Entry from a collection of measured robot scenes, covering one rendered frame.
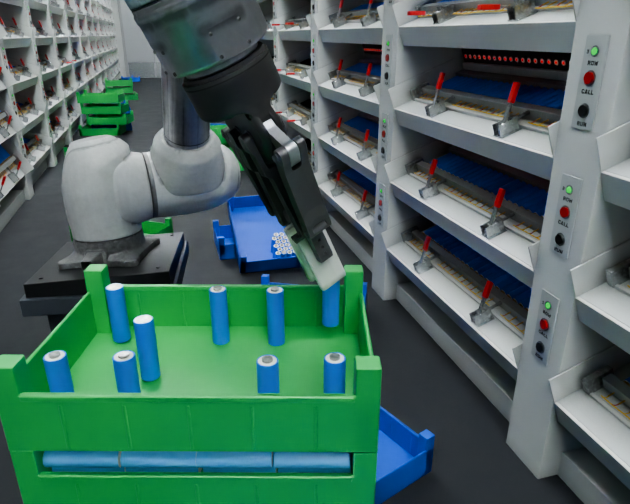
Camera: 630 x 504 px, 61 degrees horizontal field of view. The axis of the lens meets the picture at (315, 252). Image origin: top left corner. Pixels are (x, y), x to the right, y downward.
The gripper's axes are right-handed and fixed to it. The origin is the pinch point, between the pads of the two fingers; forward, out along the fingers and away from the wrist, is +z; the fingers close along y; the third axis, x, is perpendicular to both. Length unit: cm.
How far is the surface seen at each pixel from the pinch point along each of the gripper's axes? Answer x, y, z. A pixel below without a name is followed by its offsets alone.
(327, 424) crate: -9.7, 14.0, 4.7
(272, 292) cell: -5.3, -2.3, 2.6
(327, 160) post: 63, -135, 57
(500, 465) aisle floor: 15, -5, 64
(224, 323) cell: -11.0, -5.0, 4.0
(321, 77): 74, -135, 28
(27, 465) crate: -30.9, 1.8, -0.5
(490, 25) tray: 56, -30, 2
